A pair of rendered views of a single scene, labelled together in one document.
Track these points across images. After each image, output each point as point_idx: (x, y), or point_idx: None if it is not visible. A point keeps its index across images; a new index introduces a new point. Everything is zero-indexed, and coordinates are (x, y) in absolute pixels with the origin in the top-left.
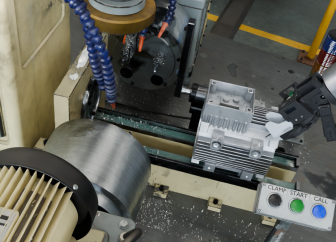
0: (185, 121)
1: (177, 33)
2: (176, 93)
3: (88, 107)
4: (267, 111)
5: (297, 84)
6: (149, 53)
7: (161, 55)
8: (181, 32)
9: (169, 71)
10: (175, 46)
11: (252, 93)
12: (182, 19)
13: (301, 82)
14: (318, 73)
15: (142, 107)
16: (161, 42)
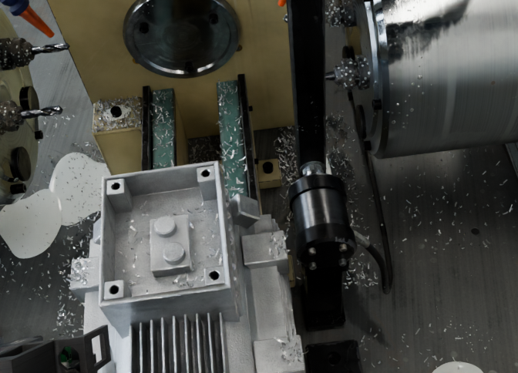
0: (394, 272)
1: (414, 39)
2: (297, 163)
3: (156, 38)
4: (199, 367)
5: (76, 348)
6: (361, 46)
7: (358, 65)
8: (442, 48)
9: (370, 121)
10: (379, 63)
11: (205, 284)
12: (503, 26)
13: (38, 346)
14: (8, 371)
15: (384, 173)
16: (368, 31)
